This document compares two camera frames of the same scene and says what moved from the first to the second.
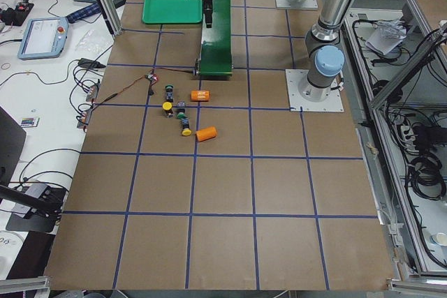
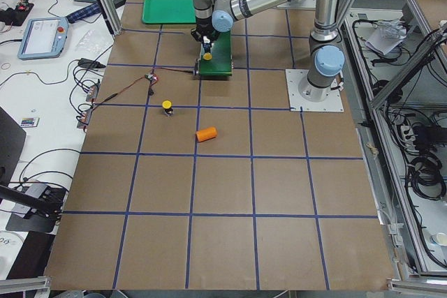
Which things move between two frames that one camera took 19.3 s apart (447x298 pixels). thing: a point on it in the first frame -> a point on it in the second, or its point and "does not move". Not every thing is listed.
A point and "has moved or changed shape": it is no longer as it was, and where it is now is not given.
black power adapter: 90,63 does not move
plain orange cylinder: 205,134 does not move
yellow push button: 186,131 -> 207,56
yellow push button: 167,107 has moved or changed shape
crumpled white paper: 387,34 does not move
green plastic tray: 172,8 does not move
